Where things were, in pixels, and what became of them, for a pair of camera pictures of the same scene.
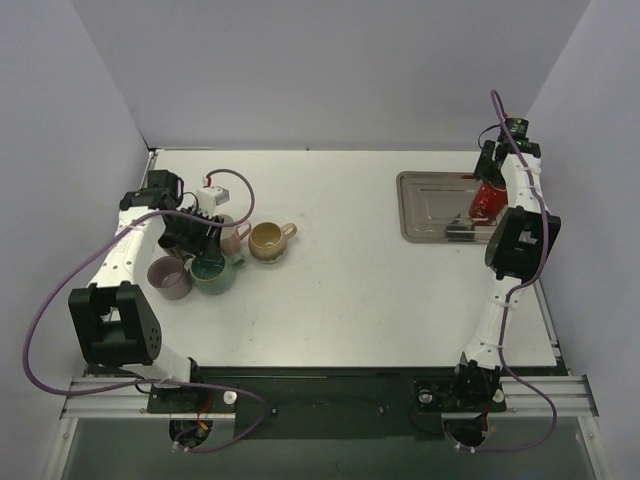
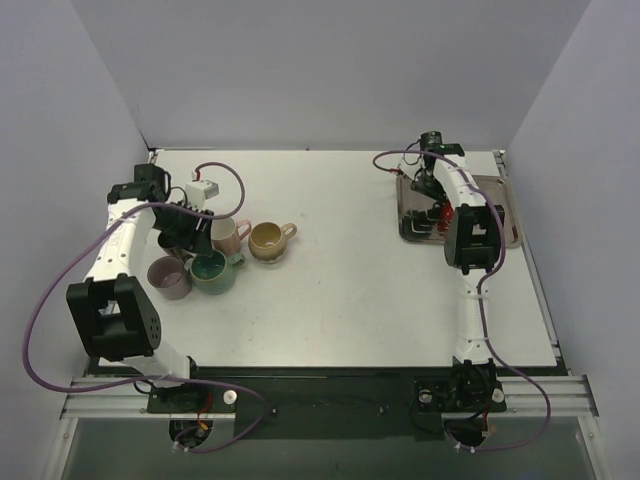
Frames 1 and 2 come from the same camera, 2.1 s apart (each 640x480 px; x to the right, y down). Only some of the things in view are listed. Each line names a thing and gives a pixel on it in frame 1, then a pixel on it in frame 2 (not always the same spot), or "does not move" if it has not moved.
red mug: (487, 202) → (446, 217)
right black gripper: (485, 167) → (427, 218)
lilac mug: (169, 276) does not move
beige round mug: (266, 240) does not move
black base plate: (327, 402) does not move
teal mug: (216, 276) does not move
